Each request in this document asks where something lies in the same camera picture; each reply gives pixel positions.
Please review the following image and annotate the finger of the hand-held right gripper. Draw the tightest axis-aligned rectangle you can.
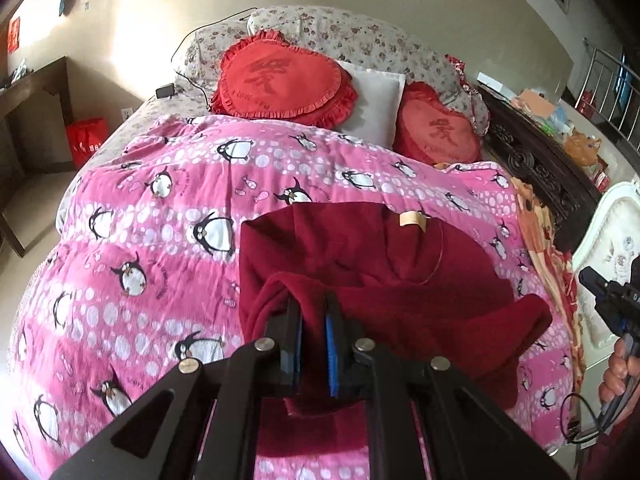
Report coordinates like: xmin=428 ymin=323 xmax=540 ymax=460
xmin=579 ymin=266 xmax=613 ymax=306

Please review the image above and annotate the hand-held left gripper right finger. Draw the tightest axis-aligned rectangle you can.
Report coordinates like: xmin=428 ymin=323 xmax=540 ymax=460
xmin=322 ymin=292 xmax=571 ymax=480

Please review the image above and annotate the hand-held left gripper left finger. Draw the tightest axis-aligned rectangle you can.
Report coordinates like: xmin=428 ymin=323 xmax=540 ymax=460
xmin=50 ymin=292 xmax=306 ymax=480

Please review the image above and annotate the dark red sweater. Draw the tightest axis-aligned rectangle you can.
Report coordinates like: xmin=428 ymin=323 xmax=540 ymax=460
xmin=239 ymin=202 xmax=553 ymax=418

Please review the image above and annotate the person's right forearm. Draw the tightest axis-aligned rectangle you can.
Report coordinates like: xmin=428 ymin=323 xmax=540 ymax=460
xmin=582 ymin=400 xmax=640 ymax=480

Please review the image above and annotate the person's right hand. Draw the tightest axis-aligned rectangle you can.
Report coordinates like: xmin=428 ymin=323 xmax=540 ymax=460
xmin=599 ymin=335 xmax=640 ymax=413

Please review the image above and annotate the orange patterned blanket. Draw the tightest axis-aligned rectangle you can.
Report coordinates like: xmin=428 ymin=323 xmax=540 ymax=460
xmin=510 ymin=177 xmax=586 ymax=396

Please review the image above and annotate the orange plastic bag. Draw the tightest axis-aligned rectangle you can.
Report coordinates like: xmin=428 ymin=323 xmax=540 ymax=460
xmin=564 ymin=132 xmax=603 ymax=166

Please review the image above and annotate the orange paper box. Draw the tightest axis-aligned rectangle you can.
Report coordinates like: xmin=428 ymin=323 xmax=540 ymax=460
xmin=515 ymin=91 xmax=558 ymax=118

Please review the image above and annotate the metal railing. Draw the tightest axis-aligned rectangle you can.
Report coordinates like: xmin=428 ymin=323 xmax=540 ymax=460
xmin=560 ymin=37 xmax=640 ymax=147

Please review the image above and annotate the pink penguin print blanket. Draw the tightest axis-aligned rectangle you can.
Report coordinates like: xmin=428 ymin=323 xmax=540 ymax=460
xmin=7 ymin=114 xmax=583 ymax=480

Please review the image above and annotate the small red heart pillow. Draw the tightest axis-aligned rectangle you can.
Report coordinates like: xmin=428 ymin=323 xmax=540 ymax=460
xmin=392 ymin=81 xmax=483 ymax=165

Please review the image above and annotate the white flat box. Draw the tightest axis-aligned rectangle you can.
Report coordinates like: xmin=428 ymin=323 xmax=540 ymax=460
xmin=477 ymin=72 xmax=516 ymax=98

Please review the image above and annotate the red ruffled cloth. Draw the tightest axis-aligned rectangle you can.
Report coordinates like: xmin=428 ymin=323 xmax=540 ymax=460
xmin=446 ymin=54 xmax=468 ymax=86

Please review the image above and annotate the white pillow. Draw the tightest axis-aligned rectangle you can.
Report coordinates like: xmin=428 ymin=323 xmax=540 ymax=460
xmin=336 ymin=59 xmax=407 ymax=146

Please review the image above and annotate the large red heart pillow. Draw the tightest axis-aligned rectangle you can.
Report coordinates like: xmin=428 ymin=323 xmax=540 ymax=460
xmin=210 ymin=30 xmax=360 ymax=128

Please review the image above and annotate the floral bedsheet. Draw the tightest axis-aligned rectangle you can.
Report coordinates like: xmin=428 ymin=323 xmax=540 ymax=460
xmin=55 ymin=72 xmax=213 ymax=233

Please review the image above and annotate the red shopping bag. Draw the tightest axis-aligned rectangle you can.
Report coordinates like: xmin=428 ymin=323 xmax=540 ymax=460
xmin=66 ymin=117 xmax=110 ymax=170

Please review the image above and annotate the small floral pillow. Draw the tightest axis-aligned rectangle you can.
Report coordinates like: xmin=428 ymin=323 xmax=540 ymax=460
xmin=172 ymin=24 xmax=252 ymax=78

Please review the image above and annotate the large floral pillow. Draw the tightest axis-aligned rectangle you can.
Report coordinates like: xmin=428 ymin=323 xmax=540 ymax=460
xmin=247 ymin=6 xmax=490 ymax=137

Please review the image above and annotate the dark wooden desk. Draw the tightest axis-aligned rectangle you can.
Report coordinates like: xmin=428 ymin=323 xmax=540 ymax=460
xmin=0 ymin=55 xmax=76 ymax=258

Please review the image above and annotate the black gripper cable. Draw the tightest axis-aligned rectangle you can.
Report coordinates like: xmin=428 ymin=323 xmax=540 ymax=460
xmin=559 ymin=392 xmax=617 ymax=444

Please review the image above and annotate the black charger cable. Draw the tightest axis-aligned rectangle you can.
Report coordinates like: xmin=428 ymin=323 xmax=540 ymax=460
xmin=170 ymin=6 xmax=261 ymax=111

